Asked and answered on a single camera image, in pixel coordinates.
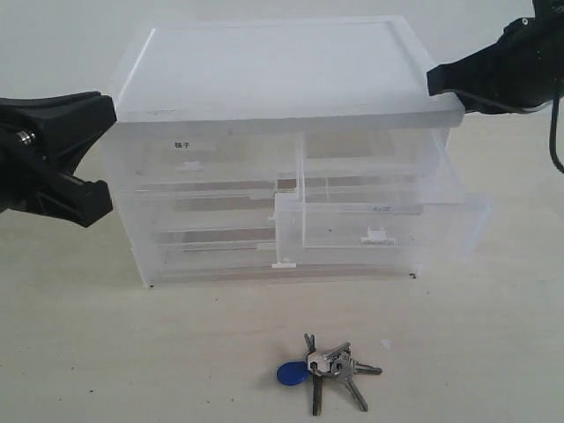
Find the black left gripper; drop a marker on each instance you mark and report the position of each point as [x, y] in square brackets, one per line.
[61, 130]

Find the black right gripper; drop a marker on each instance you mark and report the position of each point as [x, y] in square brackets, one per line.
[517, 74]

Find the key bunch with blue tag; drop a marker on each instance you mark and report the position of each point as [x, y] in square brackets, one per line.
[337, 365]

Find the white translucent drawer cabinet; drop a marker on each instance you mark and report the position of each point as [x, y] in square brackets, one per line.
[267, 77]

